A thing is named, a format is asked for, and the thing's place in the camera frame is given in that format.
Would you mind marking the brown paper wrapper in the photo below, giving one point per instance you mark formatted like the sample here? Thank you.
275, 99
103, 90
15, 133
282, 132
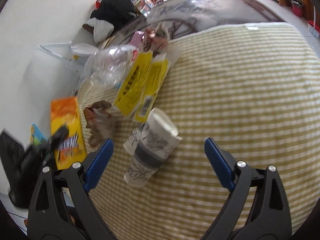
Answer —
101, 123

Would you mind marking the small red trash can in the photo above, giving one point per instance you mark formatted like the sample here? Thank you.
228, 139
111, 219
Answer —
297, 8

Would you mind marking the pink snack wrapper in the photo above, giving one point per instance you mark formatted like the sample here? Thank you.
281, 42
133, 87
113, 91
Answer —
137, 38

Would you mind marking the patterned glass table cover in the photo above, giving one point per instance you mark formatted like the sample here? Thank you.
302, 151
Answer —
184, 17

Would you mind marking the clear plastic bottle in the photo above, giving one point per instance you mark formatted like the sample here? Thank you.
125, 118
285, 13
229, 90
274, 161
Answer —
107, 68

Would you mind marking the yellow packaging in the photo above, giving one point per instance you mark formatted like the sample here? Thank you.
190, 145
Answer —
139, 90

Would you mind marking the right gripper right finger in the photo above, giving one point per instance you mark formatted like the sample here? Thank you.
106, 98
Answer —
256, 207

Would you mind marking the white plastic bag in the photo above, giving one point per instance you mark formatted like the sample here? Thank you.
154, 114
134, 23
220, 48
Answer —
102, 29

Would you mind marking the yellow striped table cloth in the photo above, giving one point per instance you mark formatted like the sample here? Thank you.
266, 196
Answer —
254, 89

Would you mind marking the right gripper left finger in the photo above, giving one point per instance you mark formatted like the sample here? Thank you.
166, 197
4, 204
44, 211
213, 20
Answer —
61, 207

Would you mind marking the paper coffee cup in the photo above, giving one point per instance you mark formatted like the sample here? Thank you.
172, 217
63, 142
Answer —
150, 145

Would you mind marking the yellow snack box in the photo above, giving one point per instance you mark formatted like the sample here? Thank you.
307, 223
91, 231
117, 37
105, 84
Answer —
65, 122

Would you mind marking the black clothes pile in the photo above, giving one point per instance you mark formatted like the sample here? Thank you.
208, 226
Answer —
116, 12

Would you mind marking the crumpled pink brown wrapper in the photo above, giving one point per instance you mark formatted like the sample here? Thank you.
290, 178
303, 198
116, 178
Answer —
156, 39

